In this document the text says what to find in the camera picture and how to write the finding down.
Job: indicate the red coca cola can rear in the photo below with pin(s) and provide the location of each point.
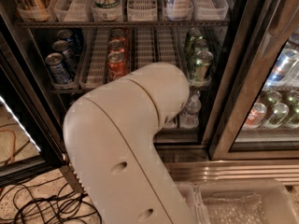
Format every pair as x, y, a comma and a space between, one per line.
118, 34

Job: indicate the blue pepsi can rear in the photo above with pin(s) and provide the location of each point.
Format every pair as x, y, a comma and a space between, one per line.
71, 38

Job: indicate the red coca cola can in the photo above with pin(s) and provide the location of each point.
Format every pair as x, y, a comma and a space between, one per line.
116, 63
116, 46
118, 34

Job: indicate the red coca cola can middle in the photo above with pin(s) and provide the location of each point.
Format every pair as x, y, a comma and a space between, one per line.
116, 46

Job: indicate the green can middle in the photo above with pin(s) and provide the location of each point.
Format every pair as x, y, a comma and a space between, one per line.
199, 46

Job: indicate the stainless fridge base grille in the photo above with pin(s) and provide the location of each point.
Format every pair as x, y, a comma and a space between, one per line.
193, 165

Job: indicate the blue pepsi can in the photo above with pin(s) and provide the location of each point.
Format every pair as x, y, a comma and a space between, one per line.
71, 38
58, 69
64, 48

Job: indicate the closed right fridge door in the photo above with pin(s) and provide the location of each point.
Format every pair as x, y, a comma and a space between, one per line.
278, 20

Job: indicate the clear bin pink bubble wrap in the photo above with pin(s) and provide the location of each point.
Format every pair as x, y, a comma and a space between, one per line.
190, 197

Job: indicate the clear water bottle right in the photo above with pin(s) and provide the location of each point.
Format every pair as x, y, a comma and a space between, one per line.
188, 118

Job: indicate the open fridge glass door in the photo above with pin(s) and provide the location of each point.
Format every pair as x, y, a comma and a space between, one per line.
26, 105

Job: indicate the blue pepsi can middle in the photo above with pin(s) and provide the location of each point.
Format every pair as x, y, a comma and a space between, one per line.
64, 48

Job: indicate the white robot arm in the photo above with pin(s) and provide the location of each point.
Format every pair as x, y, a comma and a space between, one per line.
108, 134

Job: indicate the blue pepsi can front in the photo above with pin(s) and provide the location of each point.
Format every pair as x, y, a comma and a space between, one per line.
58, 69

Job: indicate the red coca cola can front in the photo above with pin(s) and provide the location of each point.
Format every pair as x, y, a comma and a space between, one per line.
116, 63

